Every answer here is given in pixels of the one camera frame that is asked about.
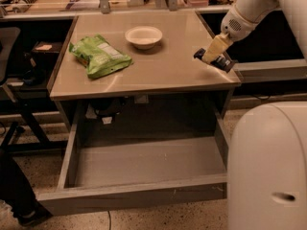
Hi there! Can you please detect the grey open drawer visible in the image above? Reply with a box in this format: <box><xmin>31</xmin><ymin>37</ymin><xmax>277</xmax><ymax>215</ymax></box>
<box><xmin>38</xmin><ymin>111</ymin><xmax>230</xmax><ymax>216</ymax></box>

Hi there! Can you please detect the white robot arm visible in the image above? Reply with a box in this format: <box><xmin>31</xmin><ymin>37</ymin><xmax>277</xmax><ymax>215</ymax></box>
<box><xmin>201</xmin><ymin>0</ymin><xmax>307</xmax><ymax>230</ymax></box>

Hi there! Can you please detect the black box under bench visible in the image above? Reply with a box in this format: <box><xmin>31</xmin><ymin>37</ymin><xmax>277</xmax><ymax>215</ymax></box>
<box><xmin>31</xmin><ymin>41</ymin><xmax>62</xmax><ymax>70</ymax></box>

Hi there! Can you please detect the green chip bag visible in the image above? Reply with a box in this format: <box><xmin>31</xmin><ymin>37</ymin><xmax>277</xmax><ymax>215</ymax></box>
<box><xmin>68</xmin><ymin>34</ymin><xmax>132</xmax><ymax>80</ymax></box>

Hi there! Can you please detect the black office chair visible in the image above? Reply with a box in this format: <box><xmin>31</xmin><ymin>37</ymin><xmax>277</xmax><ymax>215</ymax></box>
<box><xmin>0</xmin><ymin>27</ymin><xmax>67</xmax><ymax>153</ymax></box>

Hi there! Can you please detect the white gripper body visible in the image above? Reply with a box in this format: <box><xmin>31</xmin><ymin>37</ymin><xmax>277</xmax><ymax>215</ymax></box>
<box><xmin>221</xmin><ymin>5</ymin><xmax>258</xmax><ymax>42</ymax></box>

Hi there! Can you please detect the black shoe of person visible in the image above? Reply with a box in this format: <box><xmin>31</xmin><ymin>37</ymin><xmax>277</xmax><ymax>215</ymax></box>
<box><xmin>17</xmin><ymin>204</ymin><xmax>52</xmax><ymax>227</ymax></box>

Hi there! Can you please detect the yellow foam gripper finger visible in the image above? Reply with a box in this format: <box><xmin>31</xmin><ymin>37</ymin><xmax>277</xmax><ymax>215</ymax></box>
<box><xmin>201</xmin><ymin>33</ymin><xmax>233</xmax><ymax>64</ymax></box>

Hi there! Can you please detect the grey metal cabinet table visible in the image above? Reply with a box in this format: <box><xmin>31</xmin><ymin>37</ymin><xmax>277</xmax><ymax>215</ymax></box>
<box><xmin>46</xmin><ymin>10</ymin><xmax>243</xmax><ymax>132</ymax></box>

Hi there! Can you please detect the dark blue rxbar wrapper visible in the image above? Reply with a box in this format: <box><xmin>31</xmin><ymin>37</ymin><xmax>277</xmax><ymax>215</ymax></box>
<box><xmin>194</xmin><ymin>48</ymin><xmax>234</xmax><ymax>73</ymax></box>

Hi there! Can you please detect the white paper bowl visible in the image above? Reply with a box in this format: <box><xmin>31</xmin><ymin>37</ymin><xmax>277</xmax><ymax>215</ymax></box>
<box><xmin>125</xmin><ymin>26</ymin><xmax>162</xmax><ymax>50</ymax></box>

